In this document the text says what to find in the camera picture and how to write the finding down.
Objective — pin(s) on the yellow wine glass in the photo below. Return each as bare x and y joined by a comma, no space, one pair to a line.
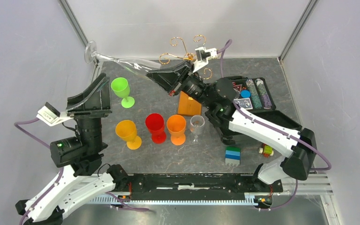
127,131

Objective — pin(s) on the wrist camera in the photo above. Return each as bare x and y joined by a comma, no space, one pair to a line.
203,56
51,116

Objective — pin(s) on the clear wine glass front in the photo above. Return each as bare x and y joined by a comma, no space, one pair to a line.
197,123

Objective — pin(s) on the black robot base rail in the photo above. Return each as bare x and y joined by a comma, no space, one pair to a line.
194,186

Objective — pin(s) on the black poker chip case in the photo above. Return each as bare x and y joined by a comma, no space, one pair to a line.
253,94

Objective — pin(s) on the small colourful toy car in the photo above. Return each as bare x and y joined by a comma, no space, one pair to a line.
266,151

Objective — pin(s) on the orange wine glass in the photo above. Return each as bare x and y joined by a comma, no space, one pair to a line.
176,125

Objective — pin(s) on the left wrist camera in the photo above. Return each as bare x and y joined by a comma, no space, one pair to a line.
51,116

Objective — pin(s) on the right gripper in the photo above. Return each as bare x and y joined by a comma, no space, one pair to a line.
174,79

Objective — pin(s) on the clear wine glass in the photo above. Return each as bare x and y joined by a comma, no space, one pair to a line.
136,66
197,123

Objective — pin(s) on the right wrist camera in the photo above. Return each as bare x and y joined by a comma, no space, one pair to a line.
203,56

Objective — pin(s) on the green wine glass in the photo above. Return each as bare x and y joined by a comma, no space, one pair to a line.
121,88

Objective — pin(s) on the blue green toy block stack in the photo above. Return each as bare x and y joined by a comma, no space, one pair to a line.
232,155

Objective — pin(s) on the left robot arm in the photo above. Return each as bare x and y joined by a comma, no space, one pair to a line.
76,157

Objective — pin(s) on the clear wine glass back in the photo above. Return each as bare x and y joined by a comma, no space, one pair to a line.
136,66

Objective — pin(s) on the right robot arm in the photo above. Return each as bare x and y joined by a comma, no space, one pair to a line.
297,147

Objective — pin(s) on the red wine glass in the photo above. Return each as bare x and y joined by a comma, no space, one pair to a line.
156,126

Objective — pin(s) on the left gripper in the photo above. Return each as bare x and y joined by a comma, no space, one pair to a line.
99,106

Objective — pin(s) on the gold wire wooden glass rack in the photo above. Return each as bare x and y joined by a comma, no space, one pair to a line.
187,105

